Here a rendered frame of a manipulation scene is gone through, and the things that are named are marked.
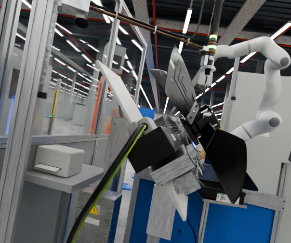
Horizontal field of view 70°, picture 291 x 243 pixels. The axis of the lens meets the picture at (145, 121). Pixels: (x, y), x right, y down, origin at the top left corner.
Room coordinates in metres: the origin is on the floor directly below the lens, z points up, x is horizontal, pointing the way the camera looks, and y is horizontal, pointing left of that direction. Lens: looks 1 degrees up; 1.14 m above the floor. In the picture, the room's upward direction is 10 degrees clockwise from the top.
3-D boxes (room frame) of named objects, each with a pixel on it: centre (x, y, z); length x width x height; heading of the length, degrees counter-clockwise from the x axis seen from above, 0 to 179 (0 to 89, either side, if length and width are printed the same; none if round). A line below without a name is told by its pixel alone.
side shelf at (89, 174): (1.01, 0.31, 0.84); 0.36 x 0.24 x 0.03; 167
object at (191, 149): (0.66, -0.16, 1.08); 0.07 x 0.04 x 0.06; 177
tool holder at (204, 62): (0.99, -0.24, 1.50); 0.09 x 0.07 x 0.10; 112
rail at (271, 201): (1.32, -0.43, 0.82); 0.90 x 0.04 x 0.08; 77
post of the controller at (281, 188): (1.22, -0.85, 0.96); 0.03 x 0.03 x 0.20; 77
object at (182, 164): (0.67, -0.11, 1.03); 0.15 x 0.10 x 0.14; 77
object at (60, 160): (0.94, 0.36, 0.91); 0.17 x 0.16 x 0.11; 77
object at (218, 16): (0.99, -0.25, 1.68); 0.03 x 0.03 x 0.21
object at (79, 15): (0.77, 0.30, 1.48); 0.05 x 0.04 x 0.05; 112
